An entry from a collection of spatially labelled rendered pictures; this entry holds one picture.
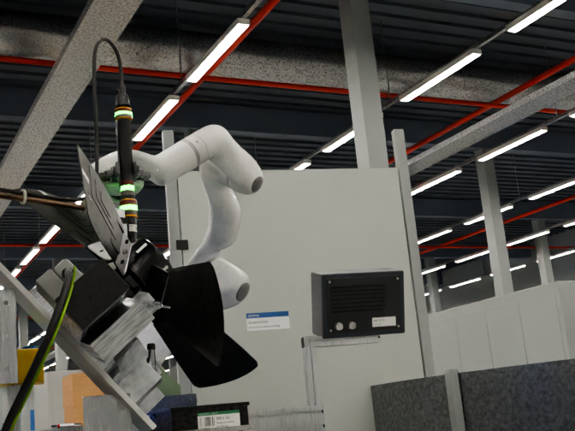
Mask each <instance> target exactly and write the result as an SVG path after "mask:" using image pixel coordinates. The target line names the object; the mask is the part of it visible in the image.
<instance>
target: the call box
mask: <svg viewBox="0 0 575 431"><path fill-rule="evenodd" d="M37 351H38V348H33V349H20V350H17V357H18V383H11V384H0V387H7V386H13V385H19V386H21V385H22V383H23V381H24V380H25V378H26V376H27V372H28V370H29V369H30V367H31V365H32V362H33V359H34V358H35V356H36V353H37ZM43 384H44V365H43V367H42V369H41V370H40V373H39V376H38V378H37V380H36V381H35V383H34V385H43Z"/></svg>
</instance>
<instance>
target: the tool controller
mask: <svg viewBox="0 0 575 431"><path fill-rule="evenodd" d="M311 310H312V332H313V333H314V334H315V335H317V336H322V338H323V339H333V338H345V337H357V336H369V335H381V334H403V333H404V332H405V301H404V271H403V270H401V269H392V268H379V269H345V270H328V271H312V272H311Z"/></svg>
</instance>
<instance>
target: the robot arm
mask: <svg viewBox="0 0 575 431"><path fill-rule="evenodd" d="M132 152H133V181H134V195H136V194H137V193H138V192H140V191H141V189H142V188H143V186H144V181H143V180H147V179H149V180H151V181H152V182H153V183H155V184H156V185H158V186H165V185H168V184H169V183H170V182H172V181H174V180H176V179H178V178H179V177H181V176H182V175H184V174H186V173H187V172H189V171H191V170H193V169H194V168H196V167H197V166H199V173H200V178H201V181H202V183H203V186H204V188H205V191H206V194H207V196H208V199H209V203H210V218H209V225H208V230H207V233H206V235H205V239H204V241H203V243H202V244H201V246H200V247H199V248H198V249H197V250H196V252H195V253H194V254H193V256H192V258H191V259H190V261H189V264H188V265H192V264H196V263H205V262H211V264H212V265H213V266H214V269H215V271H216V277H217V280H218V284H219V287H220V291H221V295H222V306H223V309H224V310H226V309H229V308H232V307H234V306H236V305H237V304H239V303H241V302H242V301H243V300H244V299H245V298H246V296H247V294H248V293H249V291H250V286H251V284H250V280H249V277H248V276H247V274H246V273H245V272H244V271H242V270H241V269H239V268H238V267H236V266H234V265H233V264H232V263H230V262H228V261H226V260H225V259H223V258H221V255H220V252H221V250H222V249H225V248H227V247H229V246H231V245H232V244H233V243H234V242H235V240H236V238H237V235H238V232H239V228H240V216H241V211H240V205H239V203H238V200H237V198H236V196H235V195H234V192H233V190H234V191H236V192H239V193H241V194H246V195H251V194H253V193H255V192H257V191H258V190H259V189H260V188H261V186H262V185H263V182H264V176H263V173H262V170H261V168H260V167H259V166H258V164H257V162H256V161H255V160H254V159H253V158H252V157H251V156H250V155H249V154H248V153H247V152H246V151H245V150H244V149H243V148H242V147H240V146H239V145H238V144H237V143H236V142H235V140H234V139H233V138H232V137H231V135H230V134H229V133H228V131H227V130H226V129H225V128H224V127H221V126H218V125H209V126H206V127H203V128H201V129H199V130H198V131H196V132H195V133H192V134H191V135H189V136H187V137H186V138H184V139H182V140H181V141H179V142H177V143H176V144H174V145H172V146H170V147H169V148H168V149H166V150H165V151H162V152H161V153H159V154H157V155H155V156H153V155H150V154H147V153H144V152H142V151H137V150H132ZM119 163H120V162H118V161H117V151H114V152H112V153H110V154H108V155H106V156H104V157H102V158H100V159H99V173H98V177H99V178H100V180H101V181H102V182H103V184H104V187H105V189H106V190H107V192H108V194H109V195H110V198H111V200H112V202H113V204H114V205H115V207H116V208H117V209H120V203H119V202H120V201H121V200H122V196H121V190H119V176H118V175H119ZM136 337H138V338H139V340H140V342H141V343H142V344H143V346H144V347H145V349H146V350H147V345H148V344H149V343H154V344H155V346H156V350H155V357H156V363H157V364H158V365H159V366H160V367H161V368H162V369H163V370H164V368H163V366H162V365H161V364H162V363H163V361H164V360H165V359H166V358H167V357H168V356H169V355H170V354H171V352H170V350H169V348H168V347H167V346H166V344H165V343H164V341H163V339H162V338H161V336H160V335H159V333H158V332H157V330H156V329H155V328H154V326H153V322H150V323H149V324H148V325H147V326H146V327H145V328H144V329H143V330H142V331H141V332H140V333H139V334H137V335H136ZM164 371H165V370H164Z"/></svg>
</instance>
